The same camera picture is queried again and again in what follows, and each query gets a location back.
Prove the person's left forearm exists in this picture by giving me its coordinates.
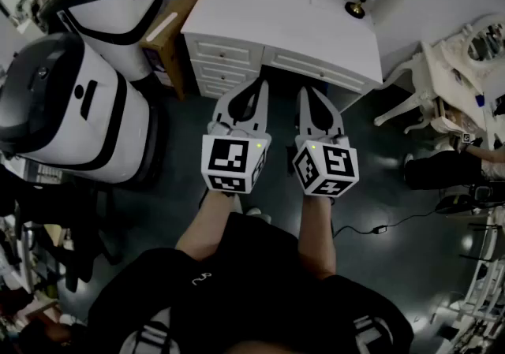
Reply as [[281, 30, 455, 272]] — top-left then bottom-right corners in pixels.
[[175, 189, 242, 263]]

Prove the white metal rack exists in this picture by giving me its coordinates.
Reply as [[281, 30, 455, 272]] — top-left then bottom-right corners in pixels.
[[449, 206, 505, 354]]

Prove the black floor device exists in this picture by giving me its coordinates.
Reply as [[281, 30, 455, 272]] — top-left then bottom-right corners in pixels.
[[434, 183, 496, 214]]

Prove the white and black robot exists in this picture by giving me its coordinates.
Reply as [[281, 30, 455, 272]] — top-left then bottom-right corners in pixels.
[[0, 32, 159, 184], [38, 0, 165, 82]]

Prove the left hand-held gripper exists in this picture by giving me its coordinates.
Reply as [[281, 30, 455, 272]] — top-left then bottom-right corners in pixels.
[[200, 78, 273, 196]]

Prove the black power adapter cable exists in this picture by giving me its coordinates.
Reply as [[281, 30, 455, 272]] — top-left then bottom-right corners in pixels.
[[331, 208, 449, 236]]

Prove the white ornate vanity table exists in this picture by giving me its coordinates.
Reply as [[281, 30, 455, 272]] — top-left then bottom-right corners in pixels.
[[373, 13, 505, 151]]

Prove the person's white shoe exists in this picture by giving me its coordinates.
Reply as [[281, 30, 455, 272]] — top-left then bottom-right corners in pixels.
[[245, 207, 273, 224]]

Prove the brown wooden side cabinet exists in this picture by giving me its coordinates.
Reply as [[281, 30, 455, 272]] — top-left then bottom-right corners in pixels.
[[138, 0, 206, 102]]

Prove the white flat stick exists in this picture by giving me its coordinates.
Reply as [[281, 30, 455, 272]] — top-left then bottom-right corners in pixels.
[[146, 13, 179, 42]]

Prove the cluttered storage shelf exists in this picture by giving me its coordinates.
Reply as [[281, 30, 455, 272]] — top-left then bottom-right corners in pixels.
[[0, 162, 74, 354]]

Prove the person's black shirt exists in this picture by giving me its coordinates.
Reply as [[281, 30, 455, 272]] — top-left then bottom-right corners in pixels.
[[87, 211, 416, 354]]

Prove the white cabinet desk with drawers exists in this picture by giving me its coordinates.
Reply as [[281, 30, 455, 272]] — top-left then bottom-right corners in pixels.
[[180, 0, 384, 110]]

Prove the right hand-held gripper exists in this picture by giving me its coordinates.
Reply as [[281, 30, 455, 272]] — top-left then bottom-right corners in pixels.
[[291, 86, 360, 199]]

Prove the person's right forearm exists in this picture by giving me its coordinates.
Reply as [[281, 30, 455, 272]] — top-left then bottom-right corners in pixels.
[[297, 194, 337, 281]]

